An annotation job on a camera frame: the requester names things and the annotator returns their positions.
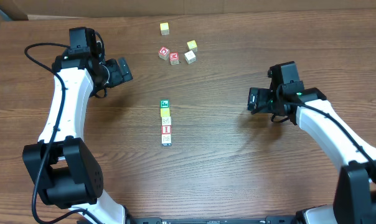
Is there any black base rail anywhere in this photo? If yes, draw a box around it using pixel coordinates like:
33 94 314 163
126 215 301 224

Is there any red block letter I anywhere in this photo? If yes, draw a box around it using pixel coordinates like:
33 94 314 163
161 125 172 134

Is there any yellow block letter B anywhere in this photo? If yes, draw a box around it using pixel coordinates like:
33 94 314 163
160 108 171 118

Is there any red block with circle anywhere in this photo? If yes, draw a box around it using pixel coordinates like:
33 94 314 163
158 47 170 60

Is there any yellow block upper right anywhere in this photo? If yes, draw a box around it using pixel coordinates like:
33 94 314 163
187 40 198 52

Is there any white block right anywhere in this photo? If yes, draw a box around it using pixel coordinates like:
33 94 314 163
184 50 197 64

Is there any white block green side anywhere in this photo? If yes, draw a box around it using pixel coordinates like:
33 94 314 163
161 116 171 126

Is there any yellow block far top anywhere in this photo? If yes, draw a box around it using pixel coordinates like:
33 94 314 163
159 22 170 35

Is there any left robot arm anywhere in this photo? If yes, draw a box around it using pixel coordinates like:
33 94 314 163
22 27 133 223

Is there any green letter block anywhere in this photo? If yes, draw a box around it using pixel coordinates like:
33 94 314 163
160 100 170 108

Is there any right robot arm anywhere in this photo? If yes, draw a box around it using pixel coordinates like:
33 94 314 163
247 62 376 224

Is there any white block with blue side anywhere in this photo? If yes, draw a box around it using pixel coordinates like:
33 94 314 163
161 134 172 146

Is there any yellow block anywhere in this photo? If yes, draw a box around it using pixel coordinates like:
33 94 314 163
159 22 170 35
187 40 198 52

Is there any red block letter M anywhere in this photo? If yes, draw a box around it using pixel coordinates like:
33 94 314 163
169 52 180 65

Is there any cardboard back wall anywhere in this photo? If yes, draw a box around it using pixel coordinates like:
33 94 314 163
0 0 376 20

